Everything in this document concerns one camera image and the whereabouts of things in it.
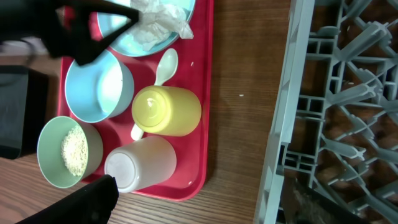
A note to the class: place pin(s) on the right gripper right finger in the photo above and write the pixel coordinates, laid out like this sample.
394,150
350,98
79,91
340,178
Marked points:
91,204

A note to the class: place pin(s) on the large light blue plate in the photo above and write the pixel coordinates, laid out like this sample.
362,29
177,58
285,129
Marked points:
126,45

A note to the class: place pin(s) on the grey dishwasher rack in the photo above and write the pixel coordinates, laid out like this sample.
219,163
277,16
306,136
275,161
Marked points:
335,121

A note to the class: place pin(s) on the white tissue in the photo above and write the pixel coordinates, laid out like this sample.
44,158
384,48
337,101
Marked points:
157,21

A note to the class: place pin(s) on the white plastic spoon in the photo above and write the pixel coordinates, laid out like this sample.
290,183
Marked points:
166,69

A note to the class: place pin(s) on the light blue bowl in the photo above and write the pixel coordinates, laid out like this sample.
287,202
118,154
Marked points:
99,90

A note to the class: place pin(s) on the yellow plastic cup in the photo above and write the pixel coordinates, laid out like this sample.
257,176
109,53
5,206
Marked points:
166,110

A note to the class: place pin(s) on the black waste tray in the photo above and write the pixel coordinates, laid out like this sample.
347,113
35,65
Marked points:
23,109

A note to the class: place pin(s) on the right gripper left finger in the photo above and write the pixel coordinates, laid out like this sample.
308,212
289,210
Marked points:
62,25

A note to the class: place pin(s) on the green bowl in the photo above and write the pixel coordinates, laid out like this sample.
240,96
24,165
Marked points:
49,151

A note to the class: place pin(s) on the white rice grains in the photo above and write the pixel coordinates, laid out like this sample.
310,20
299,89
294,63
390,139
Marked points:
74,151

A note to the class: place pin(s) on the white plastic cup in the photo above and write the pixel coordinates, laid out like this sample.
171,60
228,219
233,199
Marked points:
140,164

